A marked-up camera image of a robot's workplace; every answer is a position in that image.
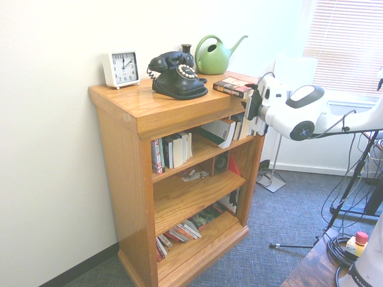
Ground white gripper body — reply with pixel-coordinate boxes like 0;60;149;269
250;77;272;138

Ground thick red black paperback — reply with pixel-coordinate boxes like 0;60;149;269
212;76;260;99

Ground white shade floor lamp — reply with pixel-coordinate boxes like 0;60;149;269
256;56;318;194

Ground green plastic watering can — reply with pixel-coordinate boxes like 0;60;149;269
194;34;249;75

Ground red folder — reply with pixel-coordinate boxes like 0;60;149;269
228;154;241;177

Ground grey round speaker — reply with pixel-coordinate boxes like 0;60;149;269
214;154;230;174

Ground white paged paperback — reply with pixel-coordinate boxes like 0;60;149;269
179;132;190;164
186;131;194;159
172;134;184;169

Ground black rotary telephone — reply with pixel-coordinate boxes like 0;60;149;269
145;51;209;101

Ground black glossy vase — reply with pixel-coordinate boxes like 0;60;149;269
180;44;194;65

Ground white illustrated large book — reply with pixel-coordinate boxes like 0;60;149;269
220;188;240;216

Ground white window blinds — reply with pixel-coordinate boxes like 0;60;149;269
302;0;383;99

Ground dark camouflage cover book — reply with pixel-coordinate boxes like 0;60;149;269
188;206;225;230

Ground red spine book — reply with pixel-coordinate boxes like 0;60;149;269
151;139;159;175

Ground orange white thin book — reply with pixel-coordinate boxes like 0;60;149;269
176;221;203;240

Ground black tripod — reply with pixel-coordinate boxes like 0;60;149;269
269;89;383;249

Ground white square alarm clock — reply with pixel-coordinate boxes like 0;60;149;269
101;50;141;90

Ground wooden oak bookshelf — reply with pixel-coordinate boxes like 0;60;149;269
88;70;267;287

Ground dark wooden table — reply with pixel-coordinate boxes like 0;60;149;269
279;228;357;287

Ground yellow red emergency stop button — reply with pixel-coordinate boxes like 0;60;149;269
345;231;369;258

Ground white red thin book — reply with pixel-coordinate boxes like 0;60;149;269
155;239;168;263

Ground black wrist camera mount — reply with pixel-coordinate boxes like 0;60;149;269
248;88;262;120

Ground black power cord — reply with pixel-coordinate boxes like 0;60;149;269
254;160;273;184

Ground black coiled cable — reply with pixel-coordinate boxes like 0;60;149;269
327;233;360;270

